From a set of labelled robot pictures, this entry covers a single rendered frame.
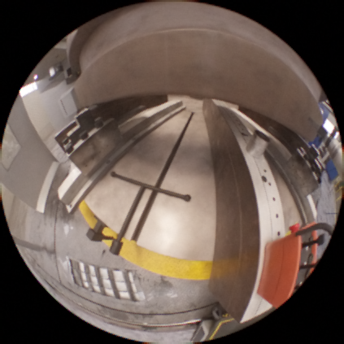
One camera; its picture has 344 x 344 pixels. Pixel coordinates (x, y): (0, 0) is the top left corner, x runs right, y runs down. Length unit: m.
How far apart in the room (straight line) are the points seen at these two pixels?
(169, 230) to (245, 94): 0.72
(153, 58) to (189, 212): 0.75
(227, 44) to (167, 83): 0.26
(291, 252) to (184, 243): 0.51
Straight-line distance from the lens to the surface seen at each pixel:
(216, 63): 0.39
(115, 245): 0.67
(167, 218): 0.63
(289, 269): 0.29
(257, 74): 0.44
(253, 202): 0.36
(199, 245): 0.63
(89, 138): 0.78
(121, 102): 1.87
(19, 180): 2.65
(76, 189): 0.99
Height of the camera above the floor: 0.93
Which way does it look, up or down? 54 degrees down
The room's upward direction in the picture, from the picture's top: 3 degrees counter-clockwise
